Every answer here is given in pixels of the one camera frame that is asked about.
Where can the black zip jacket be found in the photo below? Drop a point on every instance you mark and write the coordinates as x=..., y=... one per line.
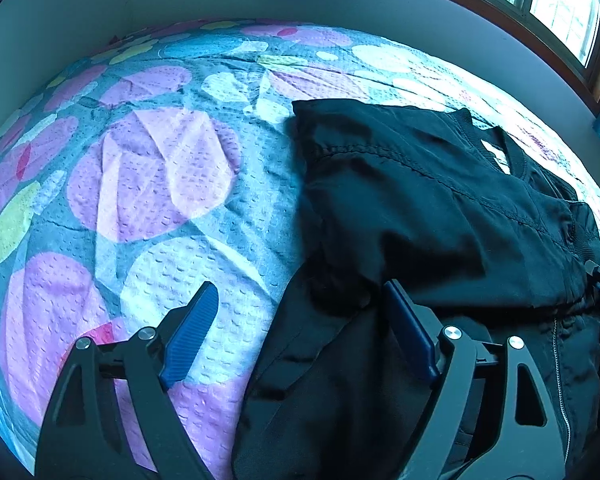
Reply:
x=430, y=210

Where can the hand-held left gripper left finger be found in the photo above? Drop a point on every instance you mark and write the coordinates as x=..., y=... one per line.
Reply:
x=192, y=330

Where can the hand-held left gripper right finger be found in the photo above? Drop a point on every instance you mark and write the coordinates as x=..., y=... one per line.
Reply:
x=410, y=332

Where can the dotted colourful bedspread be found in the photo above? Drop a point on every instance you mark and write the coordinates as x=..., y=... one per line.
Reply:
x=155, y=175

